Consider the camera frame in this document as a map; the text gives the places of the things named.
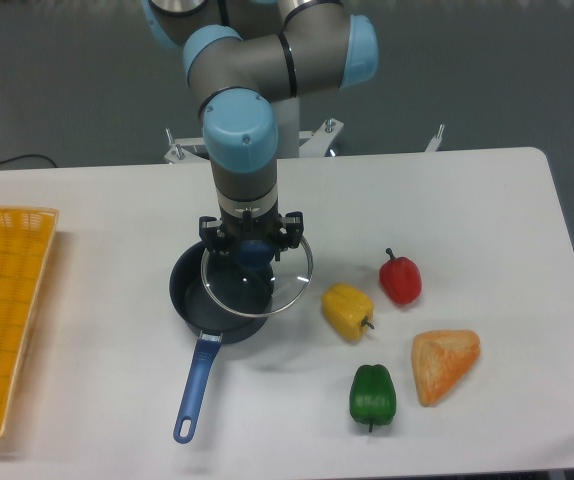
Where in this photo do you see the red bell pepper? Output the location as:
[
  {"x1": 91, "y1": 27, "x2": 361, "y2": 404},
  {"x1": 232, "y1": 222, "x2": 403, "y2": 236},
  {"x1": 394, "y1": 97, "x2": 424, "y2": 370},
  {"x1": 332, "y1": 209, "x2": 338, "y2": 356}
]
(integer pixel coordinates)
[{"x1": 379, "y1": 248, "x2": 422, "y2": 306}]

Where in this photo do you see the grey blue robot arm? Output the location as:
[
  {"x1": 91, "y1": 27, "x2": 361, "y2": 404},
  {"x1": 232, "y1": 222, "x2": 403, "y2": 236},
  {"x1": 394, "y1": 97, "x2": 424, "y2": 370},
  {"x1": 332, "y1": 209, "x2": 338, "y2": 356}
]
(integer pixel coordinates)
[{"x1": 143, "y1": 1, "x2": 379, "y2": 268}]

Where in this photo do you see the green bell pepper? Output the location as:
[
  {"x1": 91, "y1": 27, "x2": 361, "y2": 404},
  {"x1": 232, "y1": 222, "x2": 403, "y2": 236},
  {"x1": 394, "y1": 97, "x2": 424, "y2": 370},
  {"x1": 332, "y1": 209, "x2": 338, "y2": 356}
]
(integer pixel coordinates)
[{"x1": 349, "y1": 364, "x2": 397, "y2": 433}]

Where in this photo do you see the yellow wicker basket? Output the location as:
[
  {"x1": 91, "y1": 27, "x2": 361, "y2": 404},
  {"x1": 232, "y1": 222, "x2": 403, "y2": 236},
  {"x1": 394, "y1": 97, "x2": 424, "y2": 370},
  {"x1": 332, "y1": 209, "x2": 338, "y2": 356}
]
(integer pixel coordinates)
[{"x1": 0, "y1": 206, "x2": 59, "y2": 437}]

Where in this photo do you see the yellow bell pepper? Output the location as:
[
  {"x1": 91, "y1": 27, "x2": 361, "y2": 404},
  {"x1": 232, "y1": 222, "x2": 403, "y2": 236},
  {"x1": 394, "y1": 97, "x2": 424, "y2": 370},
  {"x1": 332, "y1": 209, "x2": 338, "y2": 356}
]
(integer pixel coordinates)
[{"x1": 321, "y1": 283, "x2": 374, "y2": 343}]

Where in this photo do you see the glass lid blue knob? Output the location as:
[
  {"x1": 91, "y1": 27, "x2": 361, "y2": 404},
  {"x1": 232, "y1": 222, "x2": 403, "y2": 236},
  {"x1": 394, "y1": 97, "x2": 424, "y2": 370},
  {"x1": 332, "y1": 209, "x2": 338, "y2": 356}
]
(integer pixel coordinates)
[{"x1": 200, "y1": 238, "x2": 314, "y2": 318}]

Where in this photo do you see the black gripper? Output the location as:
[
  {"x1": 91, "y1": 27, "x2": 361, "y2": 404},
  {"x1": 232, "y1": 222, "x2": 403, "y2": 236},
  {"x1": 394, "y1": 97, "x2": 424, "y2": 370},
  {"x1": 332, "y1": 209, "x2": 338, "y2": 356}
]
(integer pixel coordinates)
[{"x1": 198, "y1": 205, "x2": 303, "y2": 261}]

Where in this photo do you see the dark blue saucepan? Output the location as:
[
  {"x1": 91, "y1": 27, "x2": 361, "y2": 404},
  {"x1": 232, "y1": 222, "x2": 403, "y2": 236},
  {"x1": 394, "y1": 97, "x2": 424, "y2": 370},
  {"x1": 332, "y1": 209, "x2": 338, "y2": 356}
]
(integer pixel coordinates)
[{"x1": 169, "y1": 242, "x2": 271, "y2": 444}]

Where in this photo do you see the triangular toast bread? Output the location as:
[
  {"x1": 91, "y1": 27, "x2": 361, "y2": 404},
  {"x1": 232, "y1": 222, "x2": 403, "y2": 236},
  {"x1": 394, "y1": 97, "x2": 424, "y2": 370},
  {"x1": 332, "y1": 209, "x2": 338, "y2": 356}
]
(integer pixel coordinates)
[{"x1": 411, "y1": 330, "x2": 481, "y2": 407}]

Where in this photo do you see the black cable on floor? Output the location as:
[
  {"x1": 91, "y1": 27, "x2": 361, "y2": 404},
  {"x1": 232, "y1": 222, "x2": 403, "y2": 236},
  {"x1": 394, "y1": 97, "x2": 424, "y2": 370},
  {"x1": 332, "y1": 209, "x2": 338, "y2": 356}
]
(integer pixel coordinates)
[{"x1": 0, "y1": 153, "x2": 59, "y2": 168}]

